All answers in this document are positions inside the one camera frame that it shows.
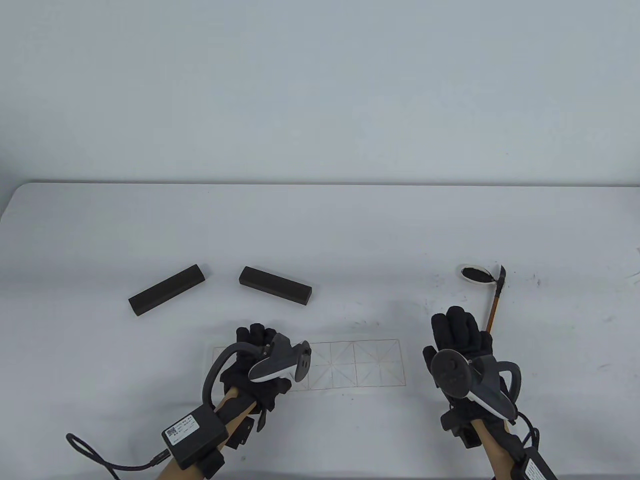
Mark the person's right forearm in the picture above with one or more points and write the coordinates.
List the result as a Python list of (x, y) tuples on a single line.
[(492, 450)]

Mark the black labelled forearm box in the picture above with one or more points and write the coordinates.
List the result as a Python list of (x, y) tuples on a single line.
[(535, 470), (192, 435)]

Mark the person's right hand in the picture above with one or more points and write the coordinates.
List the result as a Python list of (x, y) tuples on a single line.
[(460, 330)]

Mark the white ink dish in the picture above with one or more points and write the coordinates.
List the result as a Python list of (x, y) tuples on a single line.
[(475, 275)]

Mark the black bar paperweight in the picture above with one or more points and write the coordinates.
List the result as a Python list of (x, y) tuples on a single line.
[(167, 290), (275, 285)]

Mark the person's left forearm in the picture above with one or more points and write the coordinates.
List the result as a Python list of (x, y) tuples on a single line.
[(231, 400)]

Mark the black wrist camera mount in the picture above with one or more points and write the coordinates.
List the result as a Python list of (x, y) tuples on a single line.
[(240, 432), (455, 422)]

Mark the red grid calligraphy paper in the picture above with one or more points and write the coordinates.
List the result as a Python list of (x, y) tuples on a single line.
[(360, 365)]

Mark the person's left hand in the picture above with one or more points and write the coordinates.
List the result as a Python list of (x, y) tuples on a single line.
[(255, 335)]

